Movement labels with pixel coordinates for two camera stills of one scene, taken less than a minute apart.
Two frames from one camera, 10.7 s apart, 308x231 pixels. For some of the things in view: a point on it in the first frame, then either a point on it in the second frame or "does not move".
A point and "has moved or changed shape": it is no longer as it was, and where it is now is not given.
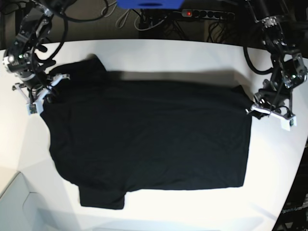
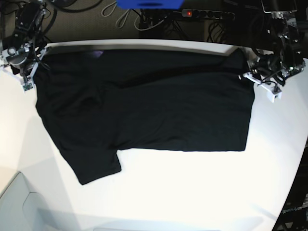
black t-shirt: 109,136 has moved or changed shape
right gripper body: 266,100 -> 269,66
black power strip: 194,13 does not move
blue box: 150,4 does not move
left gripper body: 37,95 -> 24,59
